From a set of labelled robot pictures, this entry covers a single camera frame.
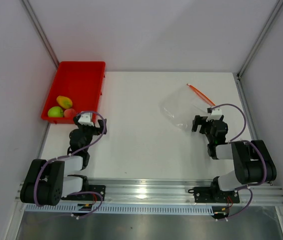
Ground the pink peach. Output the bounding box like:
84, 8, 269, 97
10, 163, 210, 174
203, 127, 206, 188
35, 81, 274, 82
63, 108, 77, 119

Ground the yellow orange mango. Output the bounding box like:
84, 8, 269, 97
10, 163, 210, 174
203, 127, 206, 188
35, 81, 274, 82
56, 95, 73, 109

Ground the green apple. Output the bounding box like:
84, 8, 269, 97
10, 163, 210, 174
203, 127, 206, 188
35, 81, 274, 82
47, 106, 64, 118

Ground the clear zip top bag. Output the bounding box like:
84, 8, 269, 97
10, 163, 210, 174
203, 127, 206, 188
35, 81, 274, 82
159, 83, 215, 132

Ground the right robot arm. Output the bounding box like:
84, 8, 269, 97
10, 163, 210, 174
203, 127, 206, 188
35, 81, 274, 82
188, 115, 277, 203

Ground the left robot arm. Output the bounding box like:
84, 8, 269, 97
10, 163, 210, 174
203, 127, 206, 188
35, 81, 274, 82
19, 112, 107, 207

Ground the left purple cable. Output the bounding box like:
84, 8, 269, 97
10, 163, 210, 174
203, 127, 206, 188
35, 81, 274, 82
32, 111, 107, 221

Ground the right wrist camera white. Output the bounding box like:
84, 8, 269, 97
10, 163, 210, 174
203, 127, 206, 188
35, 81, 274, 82
206, 106, 223, 122

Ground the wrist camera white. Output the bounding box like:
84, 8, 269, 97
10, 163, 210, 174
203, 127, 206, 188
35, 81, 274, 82
206, 106, 223, 122
78, 113, 94, 126

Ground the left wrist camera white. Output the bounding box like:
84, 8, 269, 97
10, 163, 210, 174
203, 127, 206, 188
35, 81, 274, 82
78, 113, 94, 126

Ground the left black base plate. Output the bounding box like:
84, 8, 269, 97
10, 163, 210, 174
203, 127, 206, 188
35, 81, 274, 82
61, 184, 106, 202

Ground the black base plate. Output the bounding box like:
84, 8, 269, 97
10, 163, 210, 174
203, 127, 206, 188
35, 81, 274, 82
61, 184, 106, 202
187, 187, 240, 204

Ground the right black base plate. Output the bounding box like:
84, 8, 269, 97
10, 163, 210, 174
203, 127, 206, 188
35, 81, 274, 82
187, 187, 240, 204

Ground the aluminium mounting rail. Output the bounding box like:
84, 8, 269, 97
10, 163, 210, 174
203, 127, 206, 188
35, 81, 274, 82
88, 178, 283, 207

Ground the white slotted cable duct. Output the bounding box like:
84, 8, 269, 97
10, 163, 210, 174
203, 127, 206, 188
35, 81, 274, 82
25, 203, 214, 216

